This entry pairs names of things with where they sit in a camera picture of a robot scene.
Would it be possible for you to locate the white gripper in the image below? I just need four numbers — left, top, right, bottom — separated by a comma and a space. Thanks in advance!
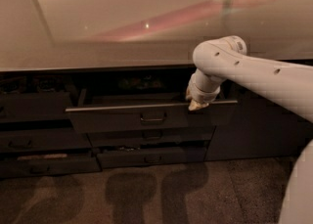
185, 72, 221, 112

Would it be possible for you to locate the dark grey drawer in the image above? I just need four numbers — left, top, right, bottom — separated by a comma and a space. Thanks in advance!
88, 126, 215, 147
0, 156, 100, 179
0, 92, 72, 123
97, 147, 206, 168
66, 89, 238, 133
0, 128, 91, 153

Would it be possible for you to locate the green snack bag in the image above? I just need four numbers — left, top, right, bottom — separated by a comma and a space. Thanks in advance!
118, 76, 163, 90

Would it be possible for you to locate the dark grey cabinet door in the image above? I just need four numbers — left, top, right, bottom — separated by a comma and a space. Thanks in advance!
206, 83, 313, 161

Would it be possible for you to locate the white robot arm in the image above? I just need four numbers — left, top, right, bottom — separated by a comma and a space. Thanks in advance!
186, 36, 313, 224

